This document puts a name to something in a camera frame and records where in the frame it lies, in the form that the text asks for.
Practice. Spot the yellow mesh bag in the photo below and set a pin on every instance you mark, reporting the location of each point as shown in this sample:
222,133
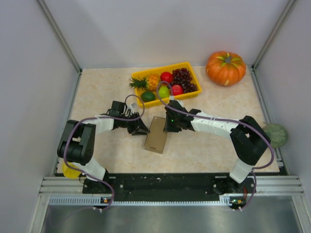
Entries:
69,172

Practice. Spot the red apple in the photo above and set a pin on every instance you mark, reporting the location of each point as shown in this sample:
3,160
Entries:
176,90
166,76

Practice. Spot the red apple back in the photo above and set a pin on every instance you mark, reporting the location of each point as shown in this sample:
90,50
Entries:
166,76

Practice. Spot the orange pumpkin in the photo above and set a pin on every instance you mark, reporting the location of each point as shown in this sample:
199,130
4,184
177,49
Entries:
225,68

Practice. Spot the green melon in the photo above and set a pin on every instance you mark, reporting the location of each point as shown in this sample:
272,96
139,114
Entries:
277,134

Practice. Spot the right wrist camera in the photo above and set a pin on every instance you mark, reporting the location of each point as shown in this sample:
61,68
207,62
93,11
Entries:
172,98

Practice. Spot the green pear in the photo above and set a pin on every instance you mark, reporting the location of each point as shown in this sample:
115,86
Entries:
164,92

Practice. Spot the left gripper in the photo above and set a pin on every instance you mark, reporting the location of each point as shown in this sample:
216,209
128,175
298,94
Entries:
135,124

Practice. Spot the toy pineapple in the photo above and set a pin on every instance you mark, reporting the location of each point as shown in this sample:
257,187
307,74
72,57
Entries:
147,82

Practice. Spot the dark green lime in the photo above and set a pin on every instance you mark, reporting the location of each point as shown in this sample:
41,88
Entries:
148,96

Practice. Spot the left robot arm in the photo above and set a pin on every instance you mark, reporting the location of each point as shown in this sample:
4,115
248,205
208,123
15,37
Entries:
76,146

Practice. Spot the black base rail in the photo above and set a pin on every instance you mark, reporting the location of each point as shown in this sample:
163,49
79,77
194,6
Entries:
169,186

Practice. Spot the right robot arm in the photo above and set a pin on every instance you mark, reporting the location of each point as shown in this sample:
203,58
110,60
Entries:
248,138

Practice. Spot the red apple front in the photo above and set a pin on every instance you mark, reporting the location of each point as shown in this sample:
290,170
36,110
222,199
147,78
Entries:
176,90

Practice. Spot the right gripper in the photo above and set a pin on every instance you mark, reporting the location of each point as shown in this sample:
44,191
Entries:
170,120

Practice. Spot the yellow plastic tray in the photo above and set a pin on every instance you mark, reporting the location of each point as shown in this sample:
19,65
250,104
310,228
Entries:
159,70

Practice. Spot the brown cardboard express box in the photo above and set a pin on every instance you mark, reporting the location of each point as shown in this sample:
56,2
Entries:
156,138

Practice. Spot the purple grape bunch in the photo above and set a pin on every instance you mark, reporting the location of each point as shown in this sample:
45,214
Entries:
182,77

